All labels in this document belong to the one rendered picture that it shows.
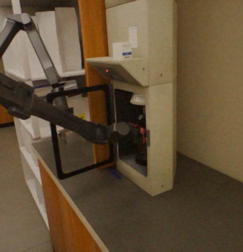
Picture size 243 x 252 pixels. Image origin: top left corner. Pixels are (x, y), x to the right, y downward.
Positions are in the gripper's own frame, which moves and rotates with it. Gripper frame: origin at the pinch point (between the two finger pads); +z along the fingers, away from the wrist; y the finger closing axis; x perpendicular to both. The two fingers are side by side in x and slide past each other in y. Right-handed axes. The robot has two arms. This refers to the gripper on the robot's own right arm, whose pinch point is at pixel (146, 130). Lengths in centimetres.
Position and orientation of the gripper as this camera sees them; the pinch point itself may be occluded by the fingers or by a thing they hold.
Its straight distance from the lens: 126.6
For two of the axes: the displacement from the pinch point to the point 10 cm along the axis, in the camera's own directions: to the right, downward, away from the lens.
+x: 0.1, 9.6, 2.7
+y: -5.1, -2.2, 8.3
